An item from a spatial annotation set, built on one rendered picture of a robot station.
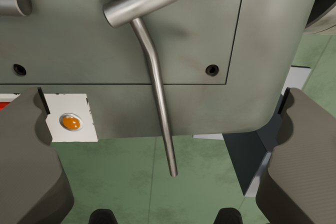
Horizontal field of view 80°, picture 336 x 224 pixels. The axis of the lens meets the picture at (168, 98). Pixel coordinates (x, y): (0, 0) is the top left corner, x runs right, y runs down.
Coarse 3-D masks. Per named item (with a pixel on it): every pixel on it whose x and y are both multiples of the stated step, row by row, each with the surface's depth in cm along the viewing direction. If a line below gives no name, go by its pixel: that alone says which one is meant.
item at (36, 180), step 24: (24, 96) 9; (0, 120) 8; (24, 120) 8; (0, 144) 7; (24, 144) 7; (48, 144) 9; (0, 168) 6; (24, 168) 6; (48, 168) 6; (0, 192) 5; (24, 192) 5; (48, 192) 6; (0, 216) 5; (24, 216) 5; (48, 216) 6
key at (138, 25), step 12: (132, 24) 18; (144, 24) 18; (144, 36) 18; (144, 48) 19; (156, 60) 20; (156, 72) 20; (156, 84) 21; (156, 96) 22; (168, 120) 24; (168, 132) 25; (168, 144) 26; (168, 156) 28
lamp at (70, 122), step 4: (68, 116) 25; (64, 120) 25; (68, 120) 25; (72, 120) 25; (76, 120) 25; (64, 124) 25; (68, 124) 25; (72, 124) 25; (76, 124) 25; (72, 128) 26
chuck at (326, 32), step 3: (330, 27) 28; (333, 27) 28; (324, 30) 29; (327, 30) 29; (330, 30) 29; (333, 30) 29; (312, 33) 31; (315, 33) 31; (318, 33) 31; (321, 33) 31; (324, 33) 31; (327, 33) 31; (330, 33) 31; (333, 33) 31
